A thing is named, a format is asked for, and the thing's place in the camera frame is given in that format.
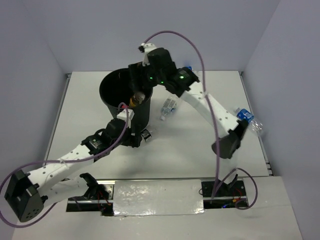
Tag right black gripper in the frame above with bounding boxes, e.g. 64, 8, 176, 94
128, 60, 165, 92

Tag clear bottle dark blue label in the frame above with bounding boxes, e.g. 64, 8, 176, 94
140, 128, 153, 143

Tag yellow cap orange label bottle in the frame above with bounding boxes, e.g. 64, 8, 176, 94
129, 91, 146, 108

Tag clear bottle white green label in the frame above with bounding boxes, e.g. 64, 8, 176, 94
159, 95, 181, 121

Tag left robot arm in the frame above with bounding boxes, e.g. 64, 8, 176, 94
4, 118, 143, 227

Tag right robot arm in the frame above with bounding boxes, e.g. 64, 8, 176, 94
128, 43, 248, 159

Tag black plastic waste bin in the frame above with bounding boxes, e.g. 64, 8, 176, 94
99, 68, 153, 132

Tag silver foil sheet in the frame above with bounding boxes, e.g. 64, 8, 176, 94
113, 179, 205, 217

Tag blue label bottle right side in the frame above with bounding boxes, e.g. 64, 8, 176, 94
233, 107, 263, 136

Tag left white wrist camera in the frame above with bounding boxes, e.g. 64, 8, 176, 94
116, 108, 135, 122

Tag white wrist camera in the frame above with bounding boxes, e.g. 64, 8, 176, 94
116, 108, 135, 122
138, 42, 157, 67

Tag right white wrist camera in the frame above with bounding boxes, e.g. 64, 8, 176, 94
138, 42, 157, 67

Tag black metal base rail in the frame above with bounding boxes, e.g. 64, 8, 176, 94
66, 179, 249, 217

